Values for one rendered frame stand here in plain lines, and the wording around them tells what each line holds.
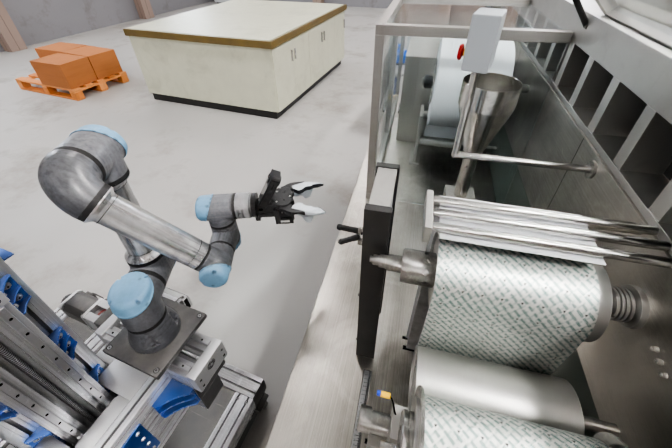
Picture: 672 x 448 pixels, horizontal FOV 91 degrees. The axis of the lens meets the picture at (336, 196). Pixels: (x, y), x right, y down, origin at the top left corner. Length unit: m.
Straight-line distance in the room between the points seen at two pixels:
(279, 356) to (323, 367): 1.05
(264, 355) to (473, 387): 1.53
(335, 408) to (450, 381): 0.39
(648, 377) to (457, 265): 0.32
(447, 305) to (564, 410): 0.24
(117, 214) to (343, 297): 0.68
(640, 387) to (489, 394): 0.22
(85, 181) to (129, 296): 0.38
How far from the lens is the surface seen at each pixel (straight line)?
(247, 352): 2.09
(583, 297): 0.63
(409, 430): 0.56
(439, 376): 0.66
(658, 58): 0.84
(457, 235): 0.57
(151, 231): 0.89
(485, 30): 0.70
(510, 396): 0.68
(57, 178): 0.89
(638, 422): 0.76
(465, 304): 0.60
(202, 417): 1.79
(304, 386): 0.99
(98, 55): 6.30
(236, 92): 4.46
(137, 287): 1.12
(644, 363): 0.74
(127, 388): 1.35
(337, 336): 1.05
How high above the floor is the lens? 1.82
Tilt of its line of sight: 39 degrees down
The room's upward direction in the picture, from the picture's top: 1 degrees counter-clockwise
